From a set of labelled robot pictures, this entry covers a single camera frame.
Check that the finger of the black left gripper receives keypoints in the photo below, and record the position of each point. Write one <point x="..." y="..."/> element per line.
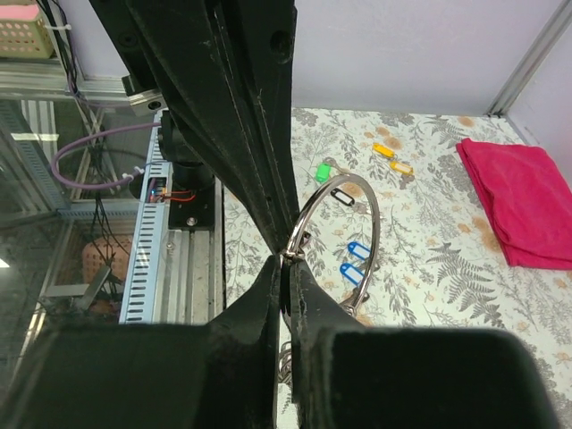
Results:
<point x="224" y="69"/>

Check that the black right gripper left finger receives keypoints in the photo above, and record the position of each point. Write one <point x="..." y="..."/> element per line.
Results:
<point x="217" y="375"/>

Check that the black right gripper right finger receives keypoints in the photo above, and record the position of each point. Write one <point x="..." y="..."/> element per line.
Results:
<point x="347" y="375"/>

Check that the blue tagged key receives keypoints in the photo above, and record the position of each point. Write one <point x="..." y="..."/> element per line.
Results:
<point x="359" y="250"/>
<point x="352" y="274"/>

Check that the metal keyring with clips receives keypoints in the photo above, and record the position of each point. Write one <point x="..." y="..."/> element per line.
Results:
<point x="332" y="229"/>

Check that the green tagged key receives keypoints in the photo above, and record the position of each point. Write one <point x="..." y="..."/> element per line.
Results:
<point x="327" y="169"/>

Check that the black tagged key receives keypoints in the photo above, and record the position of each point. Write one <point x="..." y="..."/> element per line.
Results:
<point x="347" y="200"/>

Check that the yellow tagged key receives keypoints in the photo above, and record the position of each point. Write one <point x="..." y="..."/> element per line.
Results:
<point x="383" y="151"/>
<point x="406" y="172"/>

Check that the beige perforated basket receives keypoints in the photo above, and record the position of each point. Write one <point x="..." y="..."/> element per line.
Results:
<point x="23" y="31"/>

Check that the folded pink cloth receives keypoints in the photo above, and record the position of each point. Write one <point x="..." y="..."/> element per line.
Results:
<point x="526" y="200"/>

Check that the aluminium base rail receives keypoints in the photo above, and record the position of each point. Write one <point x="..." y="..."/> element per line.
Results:
<point x="190" y="286"/>

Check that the white slotted cable duct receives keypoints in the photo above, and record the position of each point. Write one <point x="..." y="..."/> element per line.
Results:
<point x="140" y="286"/>

